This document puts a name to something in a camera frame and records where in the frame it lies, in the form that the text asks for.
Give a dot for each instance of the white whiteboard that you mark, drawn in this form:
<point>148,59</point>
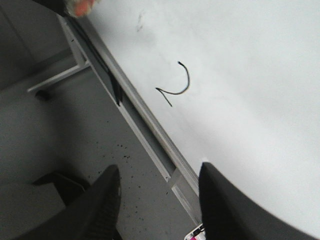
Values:
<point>232,82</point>

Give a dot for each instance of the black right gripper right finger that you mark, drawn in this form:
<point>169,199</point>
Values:
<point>228,214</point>

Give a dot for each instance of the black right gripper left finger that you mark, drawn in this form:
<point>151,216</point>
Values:
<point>91,211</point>

